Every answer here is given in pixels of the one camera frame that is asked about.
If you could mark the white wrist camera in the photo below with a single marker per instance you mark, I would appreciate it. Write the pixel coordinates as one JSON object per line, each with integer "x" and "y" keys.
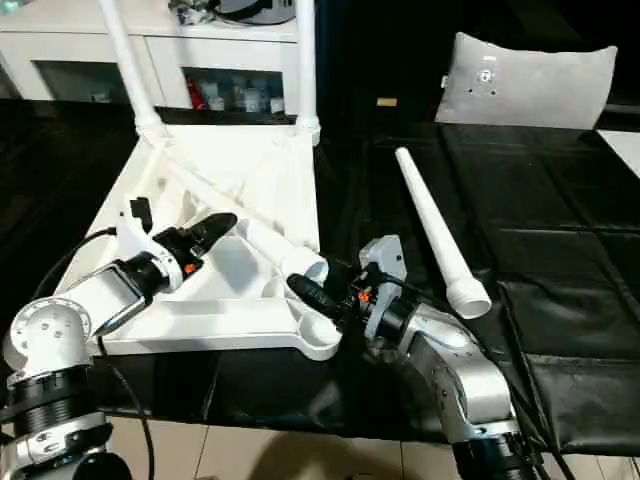
{"x": 138, "y": 235}
{"x": 383, "y": 260}

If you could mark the small tan label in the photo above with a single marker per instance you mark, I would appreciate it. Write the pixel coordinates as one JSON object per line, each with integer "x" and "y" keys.
{"x": 387, "y": 101}

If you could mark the dark grey bag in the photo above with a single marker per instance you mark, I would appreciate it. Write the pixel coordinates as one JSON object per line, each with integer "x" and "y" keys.
{"x": 250, "y": 8}

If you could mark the grey cushion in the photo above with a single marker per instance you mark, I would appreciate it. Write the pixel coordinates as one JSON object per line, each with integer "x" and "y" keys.
{"x": 530, "y": 85}

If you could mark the white cabinet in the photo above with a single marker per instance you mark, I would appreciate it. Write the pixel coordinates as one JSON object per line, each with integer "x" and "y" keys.
{"x": 60, "y": 50}

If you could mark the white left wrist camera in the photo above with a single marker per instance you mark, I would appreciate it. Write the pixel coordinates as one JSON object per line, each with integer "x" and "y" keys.
{"x": 138, "y": 235}

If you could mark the white plastic table top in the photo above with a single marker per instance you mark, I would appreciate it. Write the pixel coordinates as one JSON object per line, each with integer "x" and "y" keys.
{"x": 230, "y": 320}

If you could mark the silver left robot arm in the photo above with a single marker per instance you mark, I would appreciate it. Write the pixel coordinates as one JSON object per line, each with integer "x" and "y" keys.
{"x": 80, "y": 320}

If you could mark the black work mat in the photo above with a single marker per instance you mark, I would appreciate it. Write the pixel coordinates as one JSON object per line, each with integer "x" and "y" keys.
{"x": 560, "y": 260}

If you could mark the white plastic table leg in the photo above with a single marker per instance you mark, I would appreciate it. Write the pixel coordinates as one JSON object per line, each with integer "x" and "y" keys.
{"x": 306, "y": 70}
{"x": 130, "y": 70}
{"x": 260, "y": 235}
{"x": 440, "y": 235}

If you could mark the white flat sheet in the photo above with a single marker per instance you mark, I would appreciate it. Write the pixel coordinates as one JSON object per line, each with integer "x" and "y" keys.
{"x": 625, "y": 152}

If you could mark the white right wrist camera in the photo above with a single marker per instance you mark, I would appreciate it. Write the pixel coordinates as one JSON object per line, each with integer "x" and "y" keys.
{"x": 383, "y": 260}

